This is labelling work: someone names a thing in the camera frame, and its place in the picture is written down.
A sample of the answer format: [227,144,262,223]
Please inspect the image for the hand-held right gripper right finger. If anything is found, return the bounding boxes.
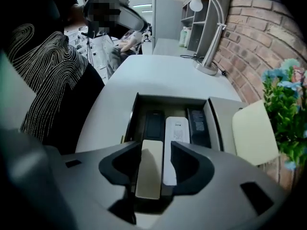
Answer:
[169,141,215,196]

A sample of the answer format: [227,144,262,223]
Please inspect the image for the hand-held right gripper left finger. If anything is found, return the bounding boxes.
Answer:
[99,141,142,186]

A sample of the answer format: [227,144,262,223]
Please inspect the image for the white remote control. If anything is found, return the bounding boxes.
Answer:
[162,116,190,186]

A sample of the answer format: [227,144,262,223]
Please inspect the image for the grey desk organizer tray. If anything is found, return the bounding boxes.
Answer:
[123,92,243,156]

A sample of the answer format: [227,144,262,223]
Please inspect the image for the blue flowers in white pot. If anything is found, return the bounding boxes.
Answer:
[231,58,307,171]

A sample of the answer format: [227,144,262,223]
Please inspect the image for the white desk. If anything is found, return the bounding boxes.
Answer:
[75,55,243,153]

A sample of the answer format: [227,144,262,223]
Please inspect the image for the white shelving rack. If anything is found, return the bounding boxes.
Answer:
[64,25,113,81]

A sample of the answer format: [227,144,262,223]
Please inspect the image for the person's black patterned shirt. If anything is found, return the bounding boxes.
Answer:
[0,0,106,153]

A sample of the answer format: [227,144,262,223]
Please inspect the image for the silver desk lamp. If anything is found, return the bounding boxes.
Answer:
[189,0,227,76]

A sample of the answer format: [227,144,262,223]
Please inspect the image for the white jug with green label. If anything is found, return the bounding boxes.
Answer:
[179,26,192,47]

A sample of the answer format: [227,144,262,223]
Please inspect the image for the grey tall cabinet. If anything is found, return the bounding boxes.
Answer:
[152,0,183,55]

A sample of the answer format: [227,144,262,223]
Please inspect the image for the person's head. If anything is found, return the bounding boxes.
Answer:
[64,0,120,37]

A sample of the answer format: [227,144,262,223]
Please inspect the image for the grey shelf hutch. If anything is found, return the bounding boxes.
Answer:
[181,0,232,52]

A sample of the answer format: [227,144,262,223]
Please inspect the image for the black lamp cable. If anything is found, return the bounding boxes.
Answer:
[179,54,227,76]

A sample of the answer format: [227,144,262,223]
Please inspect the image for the white head-worn camera helmet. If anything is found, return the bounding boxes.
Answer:
[81,0,147,33]

